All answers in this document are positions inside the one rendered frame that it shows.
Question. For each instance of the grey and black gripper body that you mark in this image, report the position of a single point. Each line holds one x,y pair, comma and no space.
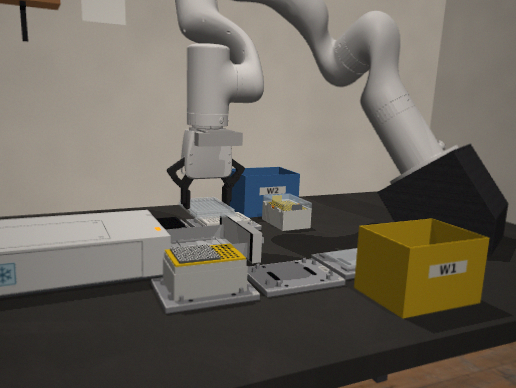
205,162

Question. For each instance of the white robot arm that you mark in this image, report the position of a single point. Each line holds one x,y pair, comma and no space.
370,43

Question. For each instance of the blue open-top bin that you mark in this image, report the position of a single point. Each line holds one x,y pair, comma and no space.
248,191

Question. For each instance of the yellow open-top bin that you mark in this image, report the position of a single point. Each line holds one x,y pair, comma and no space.
412,281

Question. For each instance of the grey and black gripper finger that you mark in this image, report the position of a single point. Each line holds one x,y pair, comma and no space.
183,184
230,181

